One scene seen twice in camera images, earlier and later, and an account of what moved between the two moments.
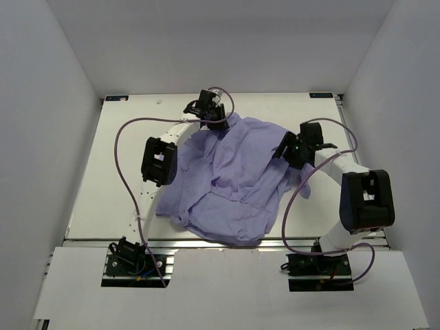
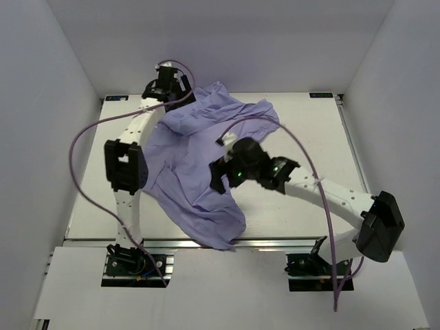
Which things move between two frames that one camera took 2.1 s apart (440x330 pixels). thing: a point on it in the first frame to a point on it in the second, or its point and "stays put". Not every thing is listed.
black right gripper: [289, 140] to [221, 167]
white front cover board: [225, 289] stays put
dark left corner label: [117, 97] stays put
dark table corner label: [320, 95] stays put
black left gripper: [221, 124] to [188, 100]
